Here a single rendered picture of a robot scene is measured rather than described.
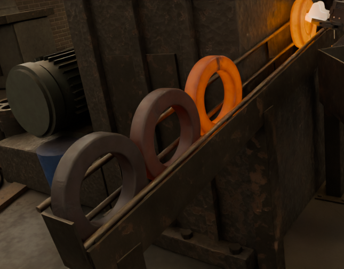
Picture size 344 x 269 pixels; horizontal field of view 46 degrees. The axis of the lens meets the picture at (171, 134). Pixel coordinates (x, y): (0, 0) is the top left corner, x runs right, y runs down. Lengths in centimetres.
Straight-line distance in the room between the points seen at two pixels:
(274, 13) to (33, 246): 131
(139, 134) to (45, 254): 113
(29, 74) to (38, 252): 81
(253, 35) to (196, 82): 41
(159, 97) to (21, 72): 140
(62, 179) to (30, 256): 120
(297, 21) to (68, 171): 92
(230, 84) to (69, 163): 48
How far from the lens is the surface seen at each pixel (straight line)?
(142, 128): 71
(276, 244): 124
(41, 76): 202
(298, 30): 134
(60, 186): 62
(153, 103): 73
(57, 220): 63
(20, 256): 183
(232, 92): 97
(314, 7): 137
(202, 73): 85
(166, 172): 75
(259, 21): 125
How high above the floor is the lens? 93
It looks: 20 degrees down
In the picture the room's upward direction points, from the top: 10 degrees counter-clockwise
